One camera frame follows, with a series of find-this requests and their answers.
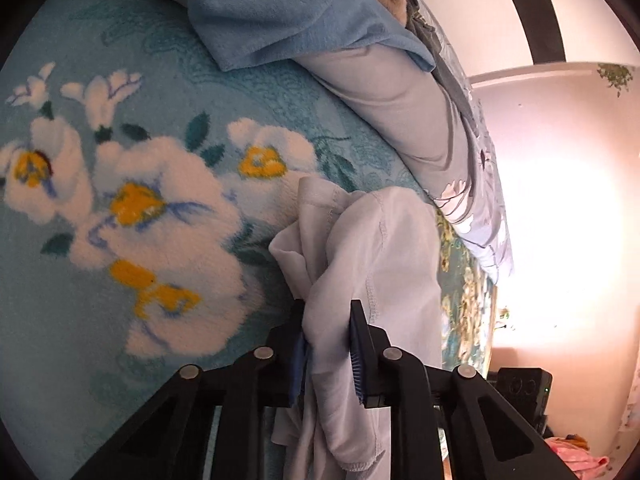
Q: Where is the blue fleece garment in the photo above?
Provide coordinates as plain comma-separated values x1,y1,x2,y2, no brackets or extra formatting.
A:
187,0,437,73

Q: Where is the white wardrobe with black band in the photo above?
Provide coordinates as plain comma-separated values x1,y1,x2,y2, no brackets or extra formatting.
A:
440,0,640,361

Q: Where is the light blue shirt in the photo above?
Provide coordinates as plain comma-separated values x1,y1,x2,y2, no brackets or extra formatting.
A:
269,176,443,480

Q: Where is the teal floral blanket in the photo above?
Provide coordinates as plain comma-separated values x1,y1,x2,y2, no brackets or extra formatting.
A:
0,0,501,480

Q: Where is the light blue daisy quilt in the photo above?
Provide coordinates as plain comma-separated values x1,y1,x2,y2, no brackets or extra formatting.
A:
77,0,516,278

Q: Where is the green floral wall sticker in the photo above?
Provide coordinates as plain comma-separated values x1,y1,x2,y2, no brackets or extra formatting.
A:
597,62,635,97

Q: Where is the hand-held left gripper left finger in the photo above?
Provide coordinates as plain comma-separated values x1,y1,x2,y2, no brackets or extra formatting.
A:
70,300,307,480

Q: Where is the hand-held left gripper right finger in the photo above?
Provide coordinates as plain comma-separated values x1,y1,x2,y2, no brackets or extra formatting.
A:
349,300,581,480

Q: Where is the pink cloth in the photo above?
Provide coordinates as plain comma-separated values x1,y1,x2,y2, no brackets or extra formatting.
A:
544,434,612,480

